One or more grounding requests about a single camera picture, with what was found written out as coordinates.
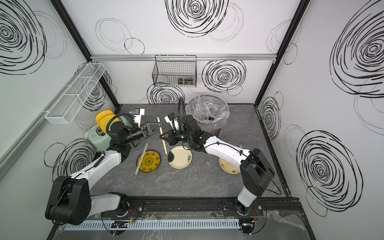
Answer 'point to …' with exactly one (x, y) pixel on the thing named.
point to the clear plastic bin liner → (210, 112)
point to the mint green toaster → (101, 140)
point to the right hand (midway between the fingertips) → (160, 137)
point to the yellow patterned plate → (150, 162)
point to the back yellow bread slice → (102, 113)
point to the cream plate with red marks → (229, 167)
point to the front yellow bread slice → (104, 119)
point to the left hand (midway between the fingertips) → (161, 126)
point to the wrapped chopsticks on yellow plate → (141, 158)
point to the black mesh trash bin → (210, 112)
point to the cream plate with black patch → (180, 157)
